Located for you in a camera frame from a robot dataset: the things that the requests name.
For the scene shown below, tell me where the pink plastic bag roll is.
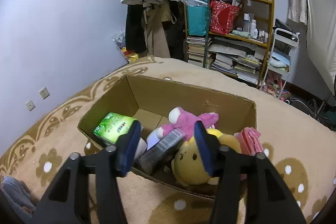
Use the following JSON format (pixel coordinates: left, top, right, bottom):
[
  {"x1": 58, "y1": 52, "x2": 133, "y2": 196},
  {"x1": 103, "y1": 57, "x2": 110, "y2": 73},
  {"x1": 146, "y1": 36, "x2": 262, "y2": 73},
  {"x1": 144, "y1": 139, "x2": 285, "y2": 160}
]
[{"x1": 234, "y1": 127, "x2": 264, "y2": 156}]

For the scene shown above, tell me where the black Face tissue pack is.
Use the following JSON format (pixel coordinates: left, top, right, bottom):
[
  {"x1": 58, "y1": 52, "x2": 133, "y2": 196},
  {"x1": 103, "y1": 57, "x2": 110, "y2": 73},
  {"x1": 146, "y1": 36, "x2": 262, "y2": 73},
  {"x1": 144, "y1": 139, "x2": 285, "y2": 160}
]
[{"x1": 138, "y1": 129, "x2": 185, "y2": 175}]

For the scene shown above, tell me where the green tissue pack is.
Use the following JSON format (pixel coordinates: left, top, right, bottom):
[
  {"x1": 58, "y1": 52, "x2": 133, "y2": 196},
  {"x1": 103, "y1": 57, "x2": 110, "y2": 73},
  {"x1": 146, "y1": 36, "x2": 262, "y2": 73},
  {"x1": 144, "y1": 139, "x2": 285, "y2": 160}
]
[{"x1": 93, "y1": 112, "x2": 136, "y2": 145}]

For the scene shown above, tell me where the yellow plush toy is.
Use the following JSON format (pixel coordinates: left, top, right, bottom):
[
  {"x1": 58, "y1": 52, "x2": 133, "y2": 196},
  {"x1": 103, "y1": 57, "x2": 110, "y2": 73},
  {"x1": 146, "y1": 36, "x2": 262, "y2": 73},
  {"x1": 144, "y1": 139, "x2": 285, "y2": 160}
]
[{"x1": 171, "y1": 128, "x2": 242, "y2": 188}]

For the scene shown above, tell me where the purple plush toy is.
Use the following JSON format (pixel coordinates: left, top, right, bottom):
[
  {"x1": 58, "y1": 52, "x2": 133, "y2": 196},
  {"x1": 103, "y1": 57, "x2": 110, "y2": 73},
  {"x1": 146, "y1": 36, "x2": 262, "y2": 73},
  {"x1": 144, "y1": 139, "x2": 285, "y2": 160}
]
[{"x1": 134, "y1": 130, "x2": 160, "y2": 161}]

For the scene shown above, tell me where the pink plush toy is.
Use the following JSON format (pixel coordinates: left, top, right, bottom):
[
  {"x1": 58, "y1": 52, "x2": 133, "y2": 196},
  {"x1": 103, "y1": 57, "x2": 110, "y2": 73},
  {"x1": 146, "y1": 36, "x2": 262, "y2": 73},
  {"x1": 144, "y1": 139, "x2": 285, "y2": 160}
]
[{"x1": 155, "y1": 107, "x2": 219, "y2": 141}]

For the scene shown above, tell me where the brown cardboard box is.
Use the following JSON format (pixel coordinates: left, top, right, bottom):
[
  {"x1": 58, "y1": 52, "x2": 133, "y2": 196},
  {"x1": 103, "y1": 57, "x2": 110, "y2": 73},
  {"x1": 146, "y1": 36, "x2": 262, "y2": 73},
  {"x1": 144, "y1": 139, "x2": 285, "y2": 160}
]
[{"x1": 77, "y1": 74, "x2": 257, "y2": 201}]

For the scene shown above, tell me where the stack of books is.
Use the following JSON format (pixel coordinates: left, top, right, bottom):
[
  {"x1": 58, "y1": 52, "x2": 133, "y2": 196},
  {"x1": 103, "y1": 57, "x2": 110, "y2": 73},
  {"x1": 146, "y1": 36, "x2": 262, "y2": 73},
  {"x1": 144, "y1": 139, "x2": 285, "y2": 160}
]
[{"x1": 185, "y1": 36, "x2": 266, "y2": 87}]

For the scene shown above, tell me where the white rolling cart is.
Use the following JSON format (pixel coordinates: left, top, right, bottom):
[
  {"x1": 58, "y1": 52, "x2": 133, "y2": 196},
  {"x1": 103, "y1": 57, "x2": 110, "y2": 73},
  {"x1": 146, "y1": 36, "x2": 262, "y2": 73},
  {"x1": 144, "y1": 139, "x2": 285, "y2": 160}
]
[{"x1": 259, "y1": 27, "x2": 300, "y2": 99}]

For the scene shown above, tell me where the wooden bookshelf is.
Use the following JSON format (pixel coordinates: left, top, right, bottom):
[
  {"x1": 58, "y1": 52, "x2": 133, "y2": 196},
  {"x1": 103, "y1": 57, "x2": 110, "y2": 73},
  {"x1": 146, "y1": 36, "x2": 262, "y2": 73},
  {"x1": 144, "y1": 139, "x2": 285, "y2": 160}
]
[{"x1": 184, "y1": 0, "x2": 275, "y2": 88}]

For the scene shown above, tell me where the red gift bag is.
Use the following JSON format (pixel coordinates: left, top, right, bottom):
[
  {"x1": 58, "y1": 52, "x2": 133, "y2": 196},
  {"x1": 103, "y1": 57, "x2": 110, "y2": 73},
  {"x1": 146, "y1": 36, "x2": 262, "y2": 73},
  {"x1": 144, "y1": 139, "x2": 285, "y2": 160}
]
[{"x1": 210, "y1": 0, "x2": 240, "y2": 35}]

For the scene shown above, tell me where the beige trench coat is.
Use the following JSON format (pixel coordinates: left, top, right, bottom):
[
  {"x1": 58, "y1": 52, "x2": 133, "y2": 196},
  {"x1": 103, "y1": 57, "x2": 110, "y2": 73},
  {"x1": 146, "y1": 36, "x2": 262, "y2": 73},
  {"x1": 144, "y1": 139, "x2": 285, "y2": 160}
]
[{"x1": 142, "y1": 1, "x2": 171, "y2": 58}]

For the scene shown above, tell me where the teal bag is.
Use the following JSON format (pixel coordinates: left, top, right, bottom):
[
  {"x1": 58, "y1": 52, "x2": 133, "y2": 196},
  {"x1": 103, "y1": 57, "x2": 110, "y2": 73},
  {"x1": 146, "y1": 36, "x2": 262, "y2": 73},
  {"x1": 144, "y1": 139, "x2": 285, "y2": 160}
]
[{"x1": 183, "y1": 0, "x2": 207, "y2": 36}]

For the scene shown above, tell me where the cream duvet hanging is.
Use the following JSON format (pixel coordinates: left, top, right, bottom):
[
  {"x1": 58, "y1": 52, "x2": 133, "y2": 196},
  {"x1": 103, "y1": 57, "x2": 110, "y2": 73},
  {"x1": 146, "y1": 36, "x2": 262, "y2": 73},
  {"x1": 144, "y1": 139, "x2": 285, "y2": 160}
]
[{"x1": 306, "y1": 0, "x2": 335, "y2": 95}]

